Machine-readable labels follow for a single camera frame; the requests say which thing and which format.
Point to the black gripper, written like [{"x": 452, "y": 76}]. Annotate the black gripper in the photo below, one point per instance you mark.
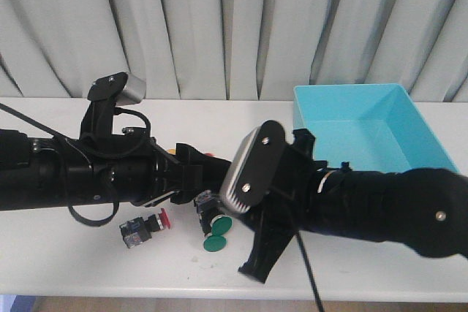
[
  {"x": 268, "y": 220},
  {"x": 200, "y": 172}
]

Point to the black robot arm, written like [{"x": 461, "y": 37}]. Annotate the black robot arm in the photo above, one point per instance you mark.
[
  {"x": 424, "y": 208},
  {"x": 42, "y": 173}
]

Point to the blue plastic box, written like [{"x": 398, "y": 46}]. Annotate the blue plastic box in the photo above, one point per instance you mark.
[{"x": 374, "y": 127}]

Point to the green push button lying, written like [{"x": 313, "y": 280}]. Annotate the green push button lying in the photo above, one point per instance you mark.
[{"x": 212, "y": 220}]

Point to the green button cap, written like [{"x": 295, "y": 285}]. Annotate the green button cap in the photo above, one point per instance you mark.
[{"x": 214, "y": 243}]

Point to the red push button lying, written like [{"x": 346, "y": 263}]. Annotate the red push button lying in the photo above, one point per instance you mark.
[{"x": 138, "y": 230}]

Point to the grey pleated curtain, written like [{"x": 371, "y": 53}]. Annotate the grey pleated curtain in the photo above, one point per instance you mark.
[{"x": 234, "y": 49}]

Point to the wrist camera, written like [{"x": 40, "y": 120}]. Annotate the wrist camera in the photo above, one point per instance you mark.
[
  {"x": 253, "y": 168},
  {"x": 105, "y": 95}
]

